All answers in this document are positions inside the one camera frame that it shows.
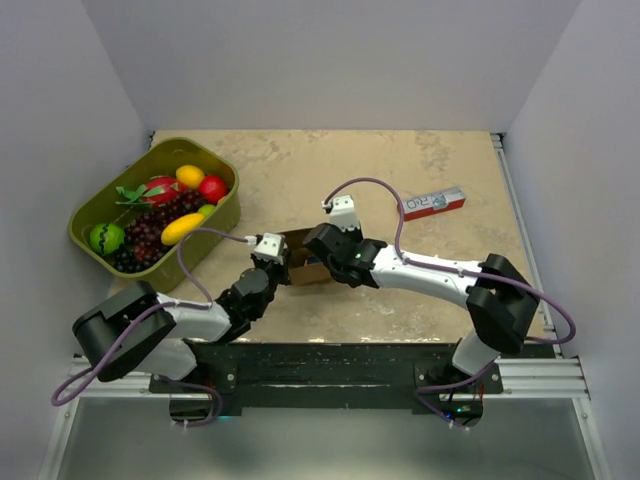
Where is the red silver toothpaste box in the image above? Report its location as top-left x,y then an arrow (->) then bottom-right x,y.
399,187 -> 466,221

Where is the yellow mango toy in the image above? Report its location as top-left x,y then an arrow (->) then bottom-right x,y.
160,212 -> 205,246

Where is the pink dragon fruit toy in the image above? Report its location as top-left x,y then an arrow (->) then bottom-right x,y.
116,176 -> 187,209

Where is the dark blue grape bunch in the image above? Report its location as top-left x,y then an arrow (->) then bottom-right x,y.
112,249 -> 144,274

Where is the purple grape bunch toy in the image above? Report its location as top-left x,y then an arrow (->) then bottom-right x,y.
119,190 -> 206,270

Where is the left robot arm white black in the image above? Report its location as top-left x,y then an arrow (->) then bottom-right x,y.
72,253 -> 288,392

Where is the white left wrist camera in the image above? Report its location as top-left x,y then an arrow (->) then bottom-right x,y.
252,233 -> 286,265

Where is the green striped melon toy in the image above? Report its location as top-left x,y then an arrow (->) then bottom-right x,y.
89,223 -> 125,257

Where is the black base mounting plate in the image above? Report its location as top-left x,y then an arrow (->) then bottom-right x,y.
150,343 -> 503,426

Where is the brown cardboard paper box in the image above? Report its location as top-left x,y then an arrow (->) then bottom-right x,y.
281,228 -> 333,286

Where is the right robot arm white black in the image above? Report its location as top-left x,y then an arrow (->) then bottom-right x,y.
303,223 -> 539,393

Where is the red apple toy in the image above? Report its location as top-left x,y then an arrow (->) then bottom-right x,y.
198,175 -> 229,205

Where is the small green lime toy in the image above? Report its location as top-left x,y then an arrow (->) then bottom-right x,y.
198,204 -> 216,217

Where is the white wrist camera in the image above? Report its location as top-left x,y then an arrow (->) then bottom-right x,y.
322,195 -> 361,232
252,233 -> 286,265

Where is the olive green plastic bin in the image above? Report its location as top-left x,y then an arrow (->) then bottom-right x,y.
68,138 -> 241,293

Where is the yellow lemon toy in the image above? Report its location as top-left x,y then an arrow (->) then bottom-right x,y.
175,165 -> 205,190

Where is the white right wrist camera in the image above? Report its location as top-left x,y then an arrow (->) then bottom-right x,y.
322,195 -> 361,232

